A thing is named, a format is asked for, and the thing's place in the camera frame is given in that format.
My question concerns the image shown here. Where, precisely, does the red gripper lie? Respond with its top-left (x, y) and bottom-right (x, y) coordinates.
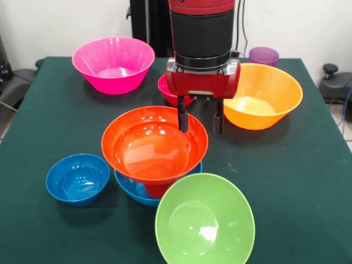
top-left (165, 57), bottom-right (242, 135)

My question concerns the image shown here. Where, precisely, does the wide red-orange bowl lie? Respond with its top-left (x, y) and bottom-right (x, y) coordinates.
top-left (101, 106), bottom-right (209, 186)

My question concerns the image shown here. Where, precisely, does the large orange bowl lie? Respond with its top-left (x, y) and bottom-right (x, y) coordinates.
top-left (223, 63), bottom-right (304, 131)

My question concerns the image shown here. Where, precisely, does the red-orange plastic cup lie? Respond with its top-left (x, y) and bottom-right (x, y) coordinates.
top-left (144, 180), bottom-right (177, 199)

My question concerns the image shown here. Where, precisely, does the green bowl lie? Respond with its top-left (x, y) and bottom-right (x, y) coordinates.
top-left (155, 172), bottom-right (256, 264)

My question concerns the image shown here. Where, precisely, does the medium light blue bowl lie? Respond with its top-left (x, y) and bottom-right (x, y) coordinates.
top-left (114, 161), bottom-right (204, 208)

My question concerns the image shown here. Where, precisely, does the small crimson bowl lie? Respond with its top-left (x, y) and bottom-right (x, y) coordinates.
top-left (157, 74), bottom-right (195, 108)

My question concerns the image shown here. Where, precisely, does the purple translucent cup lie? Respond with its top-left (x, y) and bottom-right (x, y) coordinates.
top-left (249, 46), bottom-right (280, 68)

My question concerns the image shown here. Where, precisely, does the large pink bowl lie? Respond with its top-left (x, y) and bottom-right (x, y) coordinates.
top-left (71, 36), bottom-right (156, 95)

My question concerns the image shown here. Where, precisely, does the small dark blue bowl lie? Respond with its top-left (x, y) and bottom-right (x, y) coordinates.
top-left (45, 153), bottom-right (111, 207)

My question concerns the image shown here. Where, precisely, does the black chair base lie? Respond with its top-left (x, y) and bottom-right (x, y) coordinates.
top-left (0, 34), bottom-right (45, 111)
top-left (318, 63), bottom-right (352, 123)

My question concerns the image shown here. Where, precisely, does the dark green table cloth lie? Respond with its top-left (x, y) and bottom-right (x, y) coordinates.
top-left (0, 56), bottom-right (352, 264)

